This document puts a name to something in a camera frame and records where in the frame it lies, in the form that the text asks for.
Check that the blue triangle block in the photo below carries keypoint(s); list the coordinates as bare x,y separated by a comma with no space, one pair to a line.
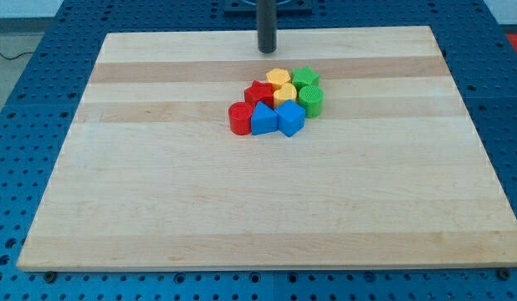
264,120

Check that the red cylinder block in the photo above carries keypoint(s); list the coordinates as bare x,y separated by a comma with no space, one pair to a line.
240,114

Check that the blue cube block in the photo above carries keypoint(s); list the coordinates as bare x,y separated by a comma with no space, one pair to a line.
290,117

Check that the red star block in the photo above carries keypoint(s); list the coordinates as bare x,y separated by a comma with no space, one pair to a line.
259,92

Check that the yellow heart block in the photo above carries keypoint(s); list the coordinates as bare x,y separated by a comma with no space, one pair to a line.
286,92

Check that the green cylinder block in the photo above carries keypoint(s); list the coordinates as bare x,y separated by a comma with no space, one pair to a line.
311,99

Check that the yellow hexagon block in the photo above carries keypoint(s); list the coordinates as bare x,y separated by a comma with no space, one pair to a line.
277,77

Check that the green star block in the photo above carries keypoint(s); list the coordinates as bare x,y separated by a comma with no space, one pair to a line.
305,76

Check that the light wooden board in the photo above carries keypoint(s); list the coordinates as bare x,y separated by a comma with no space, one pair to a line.
391,175

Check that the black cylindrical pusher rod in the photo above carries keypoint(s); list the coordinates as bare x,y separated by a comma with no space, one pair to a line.
266,11

